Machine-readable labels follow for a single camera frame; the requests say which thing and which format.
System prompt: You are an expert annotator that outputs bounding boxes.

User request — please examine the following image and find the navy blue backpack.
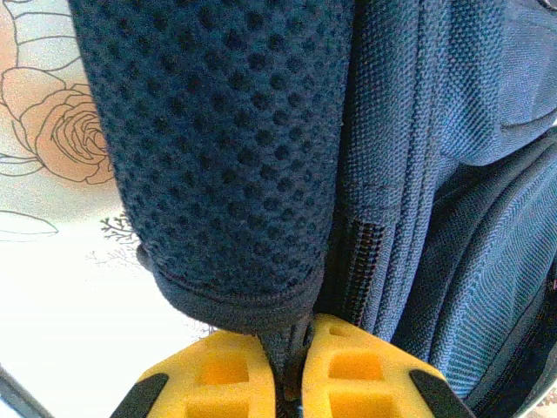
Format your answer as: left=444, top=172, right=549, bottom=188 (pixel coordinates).
left=69, top=0, right=557, bottom=418

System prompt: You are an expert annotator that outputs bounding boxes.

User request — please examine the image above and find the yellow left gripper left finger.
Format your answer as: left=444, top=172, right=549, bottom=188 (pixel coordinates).
left=108, top=330, right=279, bottom=418

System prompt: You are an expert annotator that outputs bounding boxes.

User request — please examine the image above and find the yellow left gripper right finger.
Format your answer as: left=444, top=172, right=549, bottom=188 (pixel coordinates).
left=299, top=313, right=478, bottom=418

